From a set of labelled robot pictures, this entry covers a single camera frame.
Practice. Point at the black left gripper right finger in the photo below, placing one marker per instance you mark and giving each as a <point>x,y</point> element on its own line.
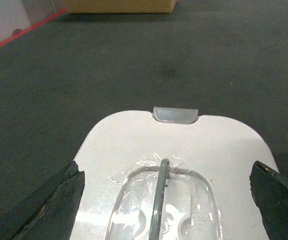
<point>269,190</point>

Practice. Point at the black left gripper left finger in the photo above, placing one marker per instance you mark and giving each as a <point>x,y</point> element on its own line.
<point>49,213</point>

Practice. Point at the white box lid with handle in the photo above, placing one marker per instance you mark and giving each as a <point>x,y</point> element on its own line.
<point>207,195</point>

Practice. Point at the brown cardboard box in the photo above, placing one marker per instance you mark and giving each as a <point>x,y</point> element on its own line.
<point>120,6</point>

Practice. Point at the dark grey table mat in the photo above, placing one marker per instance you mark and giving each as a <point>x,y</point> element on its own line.
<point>222,57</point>

